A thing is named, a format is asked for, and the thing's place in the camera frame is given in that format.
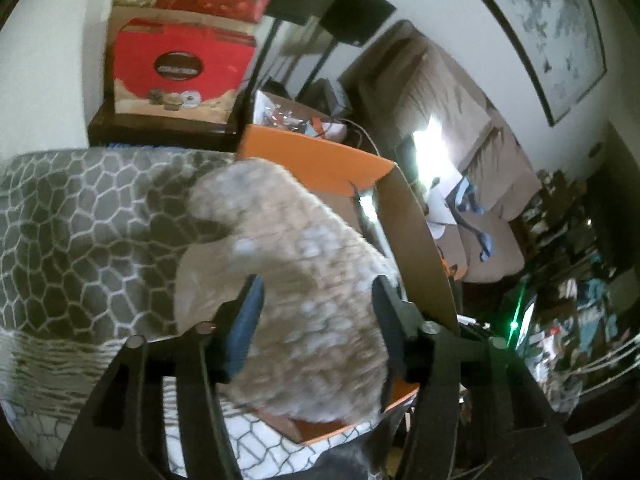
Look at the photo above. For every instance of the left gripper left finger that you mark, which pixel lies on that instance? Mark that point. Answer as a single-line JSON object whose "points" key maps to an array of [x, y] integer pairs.
{"points": [[120, 432]]}

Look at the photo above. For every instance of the open cluttered cardboard box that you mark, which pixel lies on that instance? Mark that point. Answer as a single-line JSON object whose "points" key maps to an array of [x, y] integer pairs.
{"points": [[284, 114]]}

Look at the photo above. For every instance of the framed wall painting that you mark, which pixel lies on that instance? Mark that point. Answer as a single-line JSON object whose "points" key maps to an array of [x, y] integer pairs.
{"points": [[560, 45]]}

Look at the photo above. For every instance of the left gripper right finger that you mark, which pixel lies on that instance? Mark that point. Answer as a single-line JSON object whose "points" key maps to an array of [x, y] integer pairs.
{"points": [[478, 413]]}

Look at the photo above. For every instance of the bright portable lamp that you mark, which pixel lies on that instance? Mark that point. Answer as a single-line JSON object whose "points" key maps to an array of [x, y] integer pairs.
{"points": [[426, 159]]}

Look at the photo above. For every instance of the red collection gift bag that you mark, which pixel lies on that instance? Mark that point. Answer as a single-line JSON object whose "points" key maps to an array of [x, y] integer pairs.
{"points": [[179, 71]]}

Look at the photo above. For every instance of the brown sofa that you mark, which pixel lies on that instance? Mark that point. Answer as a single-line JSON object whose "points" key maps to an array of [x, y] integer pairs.
{"points": [[424, 111]]}

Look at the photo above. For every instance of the right black speaker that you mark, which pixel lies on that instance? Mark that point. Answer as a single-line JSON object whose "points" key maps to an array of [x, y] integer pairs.
{"points": [[352, 22]]}

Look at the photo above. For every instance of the orange plastic basket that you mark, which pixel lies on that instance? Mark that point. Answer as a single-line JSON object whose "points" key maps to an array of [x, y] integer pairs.
{"points": [[456, 271]]}

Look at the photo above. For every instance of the beige fluffy slipper pack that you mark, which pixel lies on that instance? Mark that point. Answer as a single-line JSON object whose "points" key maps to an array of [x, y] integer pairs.
{"points": [[318, 353]]}

